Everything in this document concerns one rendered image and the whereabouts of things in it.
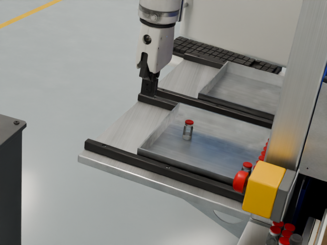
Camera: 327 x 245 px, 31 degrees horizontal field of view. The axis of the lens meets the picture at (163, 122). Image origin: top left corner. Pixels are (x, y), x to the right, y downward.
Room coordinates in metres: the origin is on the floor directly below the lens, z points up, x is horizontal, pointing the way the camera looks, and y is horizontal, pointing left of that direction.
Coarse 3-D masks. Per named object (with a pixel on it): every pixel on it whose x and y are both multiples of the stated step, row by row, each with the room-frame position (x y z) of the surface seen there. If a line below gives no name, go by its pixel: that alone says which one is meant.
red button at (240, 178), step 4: (240, 172) 0.91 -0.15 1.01; (244, 172) 0.92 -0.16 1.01; (236, 176) 0.91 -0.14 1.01; (240, 176) 0.90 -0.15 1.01; (244, 176) 0.90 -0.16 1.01; (248, 176) 0.93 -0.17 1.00; (236, 180) 0.90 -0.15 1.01; (240, 180) 0.90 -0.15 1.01; (244, 180) 0.90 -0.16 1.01; (236, 184) 0.90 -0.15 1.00; (240, 184) 0.90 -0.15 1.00; (244, 184) 0.90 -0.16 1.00; (236, 188) 0.90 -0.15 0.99; (240, 188) 0.89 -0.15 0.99; (244, 188) 0.91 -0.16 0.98; (240, 192) 0.90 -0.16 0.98
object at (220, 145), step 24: (168, 120) 1.28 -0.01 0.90; (192, 120) 1.33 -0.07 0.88; (216, 120) 1.32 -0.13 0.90; (240, 120) 1.30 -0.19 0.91; (144, 144) 1.14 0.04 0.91; (168, 144) 1.20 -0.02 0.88; (192, 144) 1.21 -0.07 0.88; (216, 144) 1.23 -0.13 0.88; (240, 144) 1.24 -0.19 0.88; (264, 144) 1.26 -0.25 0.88; (192, 168) 1.07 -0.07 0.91; (216, 168) 1.12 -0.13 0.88; (240, 168) 1.14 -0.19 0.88
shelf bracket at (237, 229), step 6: (192, 204) 1.11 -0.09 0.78; (198, 204) 1.11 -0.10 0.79; (204, 210) 1.10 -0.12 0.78; (210, 210) 1.10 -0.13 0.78; (210, 216) 1.10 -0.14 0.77; (216, 216) 1.09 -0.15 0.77; (216, 222) 1.09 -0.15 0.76; (222, 222) 1.09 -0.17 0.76; (240, 222) 1.08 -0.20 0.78; (246, 222) 1.07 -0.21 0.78; (228, 228) 1.08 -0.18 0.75; (234, 228) 1.08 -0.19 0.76; (240, 228) 1.08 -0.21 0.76; (234, 234) 1.08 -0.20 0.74; (240, 234) 1.07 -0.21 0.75
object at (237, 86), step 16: (224, 64) 1.64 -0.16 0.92; (224, 80) 1.60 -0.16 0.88; (240, 80) 1.62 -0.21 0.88; (256, 80) 1.63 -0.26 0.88; (272, 80) 1.62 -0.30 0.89; (208, 96) 1.42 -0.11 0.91; (224, 96) 1.49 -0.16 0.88; (240, 96) 1.51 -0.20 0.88; (256, 96) 1.52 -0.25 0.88; (272, 96) 1.54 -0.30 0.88; (256, 112) 1.37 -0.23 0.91; (272, 112) 1.44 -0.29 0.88
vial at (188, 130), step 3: (186, 126) 1.23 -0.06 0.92; (189, 126) 1.23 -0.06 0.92; (192, 126) 1.24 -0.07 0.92; (183, 129) 1.23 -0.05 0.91; (186, 129) 1.23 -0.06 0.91; (189, 129) 1.23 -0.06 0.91; (192, 129) 1.23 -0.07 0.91; (183, 132) 1.23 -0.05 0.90; (186, 132) 1.23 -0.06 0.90; (189, 132) 1.23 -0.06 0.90; (183, 135) 1.23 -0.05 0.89; (186, 135) 1.23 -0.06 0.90; (189, 135) 1.23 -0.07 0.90; (183, 138) 1.23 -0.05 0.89; (186, 138) 1.23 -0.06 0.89; (189, 138) 1.23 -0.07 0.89
